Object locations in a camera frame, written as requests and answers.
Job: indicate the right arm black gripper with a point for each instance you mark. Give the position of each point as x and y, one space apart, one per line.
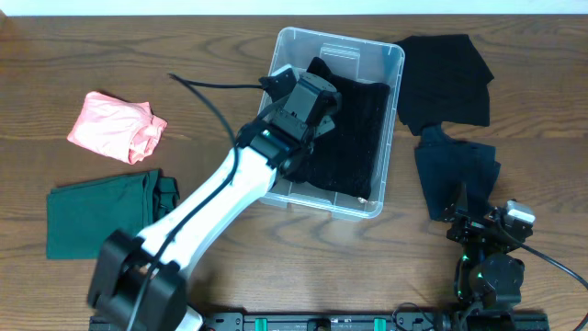
472 224

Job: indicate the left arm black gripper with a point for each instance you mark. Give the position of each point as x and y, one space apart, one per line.
328 116

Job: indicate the black knit garment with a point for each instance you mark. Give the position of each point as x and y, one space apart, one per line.
343 158

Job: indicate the pink garment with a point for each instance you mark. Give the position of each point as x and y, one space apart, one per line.
128 132

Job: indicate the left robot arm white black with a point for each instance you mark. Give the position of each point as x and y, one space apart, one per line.
140 282

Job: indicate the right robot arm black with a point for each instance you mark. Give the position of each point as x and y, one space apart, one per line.
487 275

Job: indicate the dark teal folded garment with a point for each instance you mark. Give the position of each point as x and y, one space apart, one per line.
445 164

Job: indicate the clear plastic storage bin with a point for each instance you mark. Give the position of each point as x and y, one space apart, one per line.
364 61

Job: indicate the black folded cloth right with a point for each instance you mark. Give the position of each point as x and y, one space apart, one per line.
445 79

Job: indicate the green folded garment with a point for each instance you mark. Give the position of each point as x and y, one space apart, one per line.
81 216

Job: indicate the black mounting rail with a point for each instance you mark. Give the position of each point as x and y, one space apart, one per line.
372 322

